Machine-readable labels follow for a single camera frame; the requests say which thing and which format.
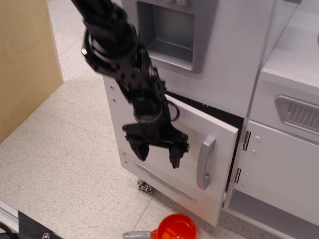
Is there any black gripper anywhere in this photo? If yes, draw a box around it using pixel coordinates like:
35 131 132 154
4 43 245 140
122 104 189 169

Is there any white low fridge door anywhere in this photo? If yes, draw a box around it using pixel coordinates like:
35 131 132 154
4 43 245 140
115 96 239 226

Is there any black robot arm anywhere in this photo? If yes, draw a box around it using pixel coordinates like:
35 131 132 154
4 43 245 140
74 0 189 168

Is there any white toy fridge cabinet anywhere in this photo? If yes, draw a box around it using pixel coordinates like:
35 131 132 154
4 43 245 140
104 0 286 201

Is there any aluminium extrusion foot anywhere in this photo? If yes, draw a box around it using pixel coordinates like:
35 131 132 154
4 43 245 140
137 179 156 195

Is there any orange toy pot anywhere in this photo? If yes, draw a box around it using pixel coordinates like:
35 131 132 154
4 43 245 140
122 214 197 239

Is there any lower oven door hinge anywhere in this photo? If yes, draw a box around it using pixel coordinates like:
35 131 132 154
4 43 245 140
234 168 242 184

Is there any oven door hinge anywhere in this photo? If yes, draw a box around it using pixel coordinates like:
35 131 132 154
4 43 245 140
234 168 242 184
242 130 251 151

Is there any upper oven door hinge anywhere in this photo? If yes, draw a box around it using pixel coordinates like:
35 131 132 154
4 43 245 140
242 130 251 151

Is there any grey ice dispenser recess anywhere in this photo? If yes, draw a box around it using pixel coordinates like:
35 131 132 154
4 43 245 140
136 0 218 74

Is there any white toy oven cabinet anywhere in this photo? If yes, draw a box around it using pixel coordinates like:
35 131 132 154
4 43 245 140
224 0 319 239

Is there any grey oven vent panel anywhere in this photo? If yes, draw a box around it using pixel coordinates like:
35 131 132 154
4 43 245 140
272 94 319 143

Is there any plywood board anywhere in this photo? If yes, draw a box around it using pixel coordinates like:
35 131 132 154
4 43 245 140
0 0 63 141

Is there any grey fridge door handle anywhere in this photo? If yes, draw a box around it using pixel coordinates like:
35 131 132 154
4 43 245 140
196 135 216 190

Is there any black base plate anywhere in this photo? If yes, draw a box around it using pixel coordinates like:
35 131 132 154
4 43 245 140
17 211 62 239

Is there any aluminium frame rail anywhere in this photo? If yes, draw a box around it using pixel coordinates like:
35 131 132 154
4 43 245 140
0 200 19 233

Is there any black cable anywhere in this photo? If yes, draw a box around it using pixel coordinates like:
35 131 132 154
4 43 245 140
0 221 15 239

